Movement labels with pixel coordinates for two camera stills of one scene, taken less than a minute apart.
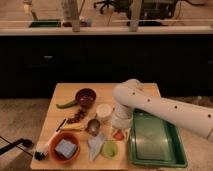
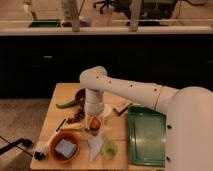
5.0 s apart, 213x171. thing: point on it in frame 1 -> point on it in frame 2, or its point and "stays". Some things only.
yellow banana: x=73 y=126 stays
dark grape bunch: x=78 y=115 stays
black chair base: x=23 y=141 stays
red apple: x=118 y=136 -> x=95 y=123
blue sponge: x=66 y=148 stays
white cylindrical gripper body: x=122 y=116 -> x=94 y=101
